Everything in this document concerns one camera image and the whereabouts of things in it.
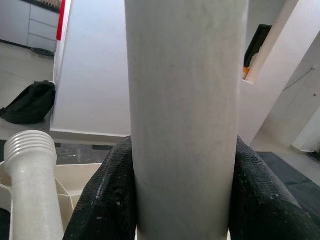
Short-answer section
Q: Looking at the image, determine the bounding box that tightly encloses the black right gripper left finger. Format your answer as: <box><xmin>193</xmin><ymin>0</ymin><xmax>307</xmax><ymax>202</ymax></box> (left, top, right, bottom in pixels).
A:
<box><xmin>62</xmin><ymin>135</ymin><xmax>138</xmax><ymax>240</ymax></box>

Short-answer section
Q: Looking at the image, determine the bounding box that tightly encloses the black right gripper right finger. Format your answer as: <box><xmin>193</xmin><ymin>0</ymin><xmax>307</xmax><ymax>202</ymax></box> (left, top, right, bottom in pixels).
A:
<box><xmin>228</xmin><ymin>135</ymin><xmax>320</xmax><ymax>240</ymax></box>

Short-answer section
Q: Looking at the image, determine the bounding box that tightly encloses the white plastic table leg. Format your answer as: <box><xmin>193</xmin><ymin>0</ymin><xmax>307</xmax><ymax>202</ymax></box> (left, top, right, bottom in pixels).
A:
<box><xmin>3</xmin><ymin>129</ymin><xmax>65</xmax><ymax>240</ymax></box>
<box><xmin>124</xmin><ymin>0</ymin><xmax>250</xmax><ymax>240</ymax></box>

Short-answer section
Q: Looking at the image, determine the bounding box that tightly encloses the cream plastic table top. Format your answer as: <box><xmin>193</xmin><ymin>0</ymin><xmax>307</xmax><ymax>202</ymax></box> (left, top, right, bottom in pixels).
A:
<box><xmin>0</xmin><ymin>159</ymin><xmax>104</xmax><ymax>240</ymax></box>

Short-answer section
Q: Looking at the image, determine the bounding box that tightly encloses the black table cloth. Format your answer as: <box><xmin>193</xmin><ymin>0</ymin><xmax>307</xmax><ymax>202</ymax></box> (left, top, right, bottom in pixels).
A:
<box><xmin>0</xmin><ymin>140</ymin><xmax>320</xmax><ymax>240</ymax></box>

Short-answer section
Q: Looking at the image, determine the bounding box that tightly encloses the black backpack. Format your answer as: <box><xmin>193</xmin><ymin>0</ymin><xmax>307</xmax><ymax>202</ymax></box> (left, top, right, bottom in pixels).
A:
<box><xmin>0</xmin><ymin>80</ymin><xmax>57</xmax><ymax>125</ymax></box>

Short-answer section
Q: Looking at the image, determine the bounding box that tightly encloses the dark round floor object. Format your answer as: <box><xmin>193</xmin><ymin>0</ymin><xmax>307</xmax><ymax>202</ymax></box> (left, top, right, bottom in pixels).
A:
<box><xmin>31</xmin><ymin>46</ymin><xmax>56</xmax><ymax>60</ymax></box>

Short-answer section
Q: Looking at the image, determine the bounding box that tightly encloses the red vertical strip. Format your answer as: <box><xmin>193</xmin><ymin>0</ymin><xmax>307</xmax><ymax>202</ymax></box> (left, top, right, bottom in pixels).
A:
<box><xmin>56</xmin><ymin>0</ymin><xmax>67</xmax><ymax>41</ymax></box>

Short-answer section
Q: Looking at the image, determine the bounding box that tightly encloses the grey drawer cabinet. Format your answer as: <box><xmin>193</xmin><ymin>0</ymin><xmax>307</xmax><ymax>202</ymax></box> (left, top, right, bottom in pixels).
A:
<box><xmin>0</xmin><ymin>0</ymin><xmax>61</xmax><ymax>52</ymax></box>

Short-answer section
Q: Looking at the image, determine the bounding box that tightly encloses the long thin black cable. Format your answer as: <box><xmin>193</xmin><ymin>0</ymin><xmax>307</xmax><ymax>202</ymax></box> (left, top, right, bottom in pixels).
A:
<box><xmin>282</xmin><ymin>64</ymin><xmax>320</xmax><ymax>97</ymax></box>

